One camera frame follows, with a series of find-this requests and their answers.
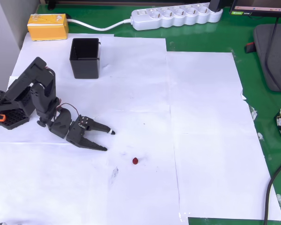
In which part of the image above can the black square cup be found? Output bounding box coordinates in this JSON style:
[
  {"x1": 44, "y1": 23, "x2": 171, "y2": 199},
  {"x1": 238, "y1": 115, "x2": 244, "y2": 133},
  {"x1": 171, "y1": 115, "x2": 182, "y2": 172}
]
[{"x1": 69, "y1": 37, "x2": 102, "y2": 80}]

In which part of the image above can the yellow cardboard box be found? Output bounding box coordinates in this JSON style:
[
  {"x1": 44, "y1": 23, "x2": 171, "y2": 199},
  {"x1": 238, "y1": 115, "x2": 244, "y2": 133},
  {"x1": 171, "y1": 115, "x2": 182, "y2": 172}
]
[{"x1": 27, "y1": 13, "x2": 70, "y2": 42}]

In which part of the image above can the green desk mat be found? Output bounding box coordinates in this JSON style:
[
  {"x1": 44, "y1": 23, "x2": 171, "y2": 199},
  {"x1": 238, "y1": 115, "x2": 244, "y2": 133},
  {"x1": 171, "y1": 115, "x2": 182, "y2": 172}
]
[{"x1": 35, "y1": 0, "x2": 281, "y2": 225}]

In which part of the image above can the white power strip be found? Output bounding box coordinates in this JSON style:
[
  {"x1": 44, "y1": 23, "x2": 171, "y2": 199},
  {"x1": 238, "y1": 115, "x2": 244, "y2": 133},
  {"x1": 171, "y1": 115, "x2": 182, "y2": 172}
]
[{"x1": 130, "y1": 2, "x2": 224, "y2": 31}]

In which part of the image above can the black plug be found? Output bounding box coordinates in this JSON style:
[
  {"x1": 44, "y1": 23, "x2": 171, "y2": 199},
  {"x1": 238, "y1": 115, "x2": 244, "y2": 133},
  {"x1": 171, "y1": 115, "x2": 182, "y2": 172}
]
[{"x1": 209, "y1": 0, "x2": 227, "y2": 13}]

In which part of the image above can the gray laptop sleeve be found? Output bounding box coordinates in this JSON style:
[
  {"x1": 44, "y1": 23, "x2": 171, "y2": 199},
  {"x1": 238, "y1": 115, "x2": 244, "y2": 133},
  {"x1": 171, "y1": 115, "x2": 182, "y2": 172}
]
[{"x1": 244, "y1": 23, "x2": 281, "y2": 93}]

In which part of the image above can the black monitor with green sticker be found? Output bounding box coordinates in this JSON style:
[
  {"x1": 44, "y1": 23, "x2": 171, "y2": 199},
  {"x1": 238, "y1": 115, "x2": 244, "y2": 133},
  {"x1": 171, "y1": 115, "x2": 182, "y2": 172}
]
[{"x1": 229, "y1": 0, "x2": 281, "y2": 19}]

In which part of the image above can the red servo wire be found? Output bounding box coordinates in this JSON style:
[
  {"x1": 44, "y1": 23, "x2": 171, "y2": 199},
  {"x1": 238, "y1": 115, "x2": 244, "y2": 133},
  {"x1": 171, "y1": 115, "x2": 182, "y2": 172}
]
[{"x1": 57, "y1": 102, "x2": 79, "y2": 116}]

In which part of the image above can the white power cable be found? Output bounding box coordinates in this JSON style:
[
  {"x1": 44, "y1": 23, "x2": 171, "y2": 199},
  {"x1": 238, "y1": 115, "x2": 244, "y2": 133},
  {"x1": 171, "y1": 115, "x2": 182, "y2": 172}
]
[{"x1": 66, "y1": 17, "x2": 133, "y2": 32}]

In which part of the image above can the thick black cable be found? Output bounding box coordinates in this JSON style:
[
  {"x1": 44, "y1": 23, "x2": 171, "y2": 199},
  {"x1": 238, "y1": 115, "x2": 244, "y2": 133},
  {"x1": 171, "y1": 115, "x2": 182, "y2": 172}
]
[{"x1": 263, "y1": 155, "x2": 281, "y2": 225}]

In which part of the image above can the thin black cable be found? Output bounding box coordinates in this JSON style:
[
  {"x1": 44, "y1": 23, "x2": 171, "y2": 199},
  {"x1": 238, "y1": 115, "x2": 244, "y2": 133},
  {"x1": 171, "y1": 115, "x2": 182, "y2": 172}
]
[{"x1": 264, "y1": 17, "x2": 281, "y2": 102}]

